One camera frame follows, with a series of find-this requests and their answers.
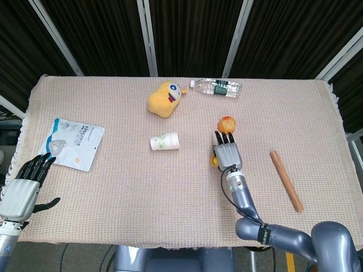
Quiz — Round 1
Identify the wooden stick end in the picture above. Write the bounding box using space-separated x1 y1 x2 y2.
269 151 305 213

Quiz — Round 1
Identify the beige woven tablecloth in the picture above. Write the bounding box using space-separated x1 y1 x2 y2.
4 74 362 252

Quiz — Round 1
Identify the clear plastic water bottle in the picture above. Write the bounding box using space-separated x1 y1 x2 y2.
189 78 243 99

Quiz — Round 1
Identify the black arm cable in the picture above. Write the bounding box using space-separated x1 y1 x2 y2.
220 165 277 272

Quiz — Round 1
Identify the white paper cup stack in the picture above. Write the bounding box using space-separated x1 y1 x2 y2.
150 131 180 151

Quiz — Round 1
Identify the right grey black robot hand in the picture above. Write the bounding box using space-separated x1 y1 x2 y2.
212 130 244 172

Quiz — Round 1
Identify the orange fruit jelly cup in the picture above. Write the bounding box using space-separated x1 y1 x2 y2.
216 115 237 134

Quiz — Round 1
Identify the white metal frame post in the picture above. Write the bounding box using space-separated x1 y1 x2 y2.
344 131 363 171
221 0 254 78
0 95 26 120
137 0 159 77
28 0 85 77
314 27 363 83

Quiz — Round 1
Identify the light blue mask package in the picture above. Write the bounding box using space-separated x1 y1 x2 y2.
39 118 105 172

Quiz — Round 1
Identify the dark brown curtain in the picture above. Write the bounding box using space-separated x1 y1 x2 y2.
0 0 363 134

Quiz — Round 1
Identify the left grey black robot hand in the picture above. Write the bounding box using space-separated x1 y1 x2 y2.
0 152 61 224

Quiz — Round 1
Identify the yellow plush toy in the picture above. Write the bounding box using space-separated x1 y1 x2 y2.
146 80 189 118

